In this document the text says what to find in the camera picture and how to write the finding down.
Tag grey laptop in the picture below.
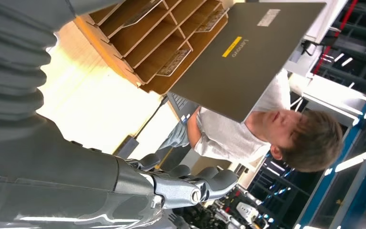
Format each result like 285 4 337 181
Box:
167 2 327 125

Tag wooden card organizer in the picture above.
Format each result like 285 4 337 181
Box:
73 0 230 95

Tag black USB cable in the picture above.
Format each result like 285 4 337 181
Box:
134 95 170 140

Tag person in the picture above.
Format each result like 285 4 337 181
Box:
157 69 344 173

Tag gold hotel key card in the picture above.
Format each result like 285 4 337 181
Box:
195 8 230 33
155 47 193 77
123 0 165 28

